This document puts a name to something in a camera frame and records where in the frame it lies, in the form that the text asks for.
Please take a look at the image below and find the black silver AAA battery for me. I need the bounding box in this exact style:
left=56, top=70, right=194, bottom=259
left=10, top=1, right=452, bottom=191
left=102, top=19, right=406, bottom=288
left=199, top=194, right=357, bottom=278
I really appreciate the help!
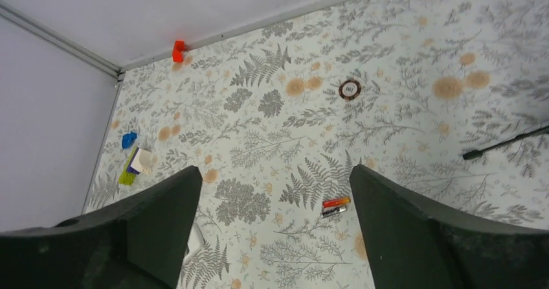
left=320, top=205, right=347, bottom=218

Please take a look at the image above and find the orange AAA battery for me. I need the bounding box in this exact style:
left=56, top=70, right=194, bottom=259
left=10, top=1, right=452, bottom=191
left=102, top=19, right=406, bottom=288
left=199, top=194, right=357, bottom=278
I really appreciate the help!
left=322, top=196, right=351, bottom=209

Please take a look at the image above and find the black microphone tripod stand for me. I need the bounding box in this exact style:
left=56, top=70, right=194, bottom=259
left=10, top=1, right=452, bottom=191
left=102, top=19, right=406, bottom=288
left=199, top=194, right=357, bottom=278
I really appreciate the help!
left=462, top=126, right=548, bottom=161

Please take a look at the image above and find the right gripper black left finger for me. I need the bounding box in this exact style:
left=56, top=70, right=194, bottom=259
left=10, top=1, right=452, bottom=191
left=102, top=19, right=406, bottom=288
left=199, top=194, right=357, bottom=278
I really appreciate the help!
left=1, top=166, right=202, bottom=288

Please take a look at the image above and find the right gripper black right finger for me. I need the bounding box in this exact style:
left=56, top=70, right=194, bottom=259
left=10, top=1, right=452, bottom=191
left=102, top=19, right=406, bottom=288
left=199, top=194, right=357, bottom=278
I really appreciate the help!
left=350, top=165, right=548, bottom=288

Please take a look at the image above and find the red plastic bracket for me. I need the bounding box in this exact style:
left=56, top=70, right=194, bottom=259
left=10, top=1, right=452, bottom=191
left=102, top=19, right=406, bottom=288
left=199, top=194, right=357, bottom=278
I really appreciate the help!
left=172, top=40, right=186, bottom=64

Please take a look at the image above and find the brown ring coaster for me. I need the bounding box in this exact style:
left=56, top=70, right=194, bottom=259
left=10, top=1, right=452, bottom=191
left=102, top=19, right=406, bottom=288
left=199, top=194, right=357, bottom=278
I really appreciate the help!
left=338, top=80, right=362, bottom=100

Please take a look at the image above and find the white and green toy block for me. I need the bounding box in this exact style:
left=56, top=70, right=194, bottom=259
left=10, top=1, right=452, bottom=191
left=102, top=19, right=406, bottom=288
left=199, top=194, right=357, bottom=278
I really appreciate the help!
left=118, top=147, right=157, bottom=186

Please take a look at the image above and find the blue toy piece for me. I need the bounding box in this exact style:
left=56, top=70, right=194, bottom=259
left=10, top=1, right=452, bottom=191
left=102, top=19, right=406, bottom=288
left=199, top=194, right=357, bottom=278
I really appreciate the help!
left=121, top=132, right=137, bottom=149

